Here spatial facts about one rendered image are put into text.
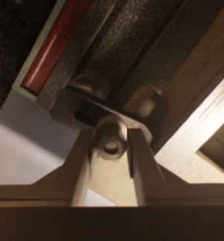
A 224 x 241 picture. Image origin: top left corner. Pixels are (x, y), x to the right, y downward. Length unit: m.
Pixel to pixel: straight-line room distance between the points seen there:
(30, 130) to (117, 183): 0.30
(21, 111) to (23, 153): 0.12
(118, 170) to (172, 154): 0.11
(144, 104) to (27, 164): 0.41
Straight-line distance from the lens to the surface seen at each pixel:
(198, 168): 0.23
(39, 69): 0.48
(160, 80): 0.43
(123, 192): 0.30
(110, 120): 0.17
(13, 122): 0.52
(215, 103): 0.19
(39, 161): 0.53
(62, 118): 0.20
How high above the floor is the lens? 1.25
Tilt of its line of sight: 72 degrees down
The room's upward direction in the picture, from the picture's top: 178 degrees counter-clockwise
